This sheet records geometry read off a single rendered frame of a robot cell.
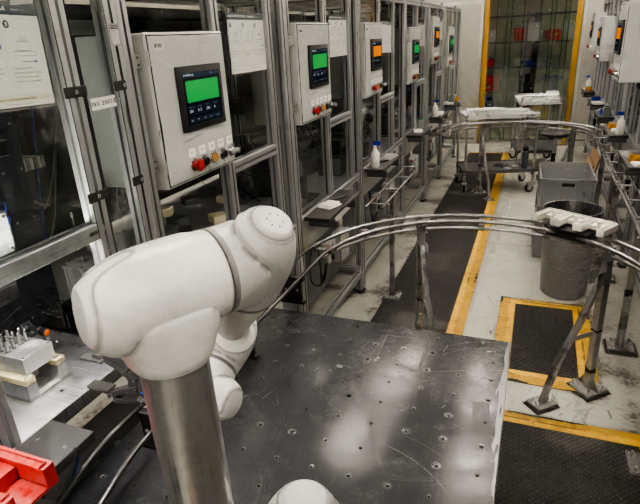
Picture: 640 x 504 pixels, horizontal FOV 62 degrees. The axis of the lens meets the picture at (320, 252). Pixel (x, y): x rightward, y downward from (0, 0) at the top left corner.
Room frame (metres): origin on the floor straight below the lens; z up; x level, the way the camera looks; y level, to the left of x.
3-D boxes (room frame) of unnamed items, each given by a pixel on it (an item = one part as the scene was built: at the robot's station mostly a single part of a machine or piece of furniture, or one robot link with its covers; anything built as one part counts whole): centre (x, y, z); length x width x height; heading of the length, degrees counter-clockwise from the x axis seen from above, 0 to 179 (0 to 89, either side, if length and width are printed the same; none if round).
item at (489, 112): (6.11, -2.12, 0.48); 0.88 x 0.56 x 0.96; 85
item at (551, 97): (7.13, -2.98, 0.48); 0.84 x 0.58 x 0.97; 165
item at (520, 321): (2.75, -1.33, 0.01); 1.00 x 0.55 x 0.01; 157
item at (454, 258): (5.32, -1.57, 0.01); 5.85 x 0.59 x 0.01; 157
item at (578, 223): (2.43, -1.25, 0.84); 0.37 x 0.14 x 0.10; 35
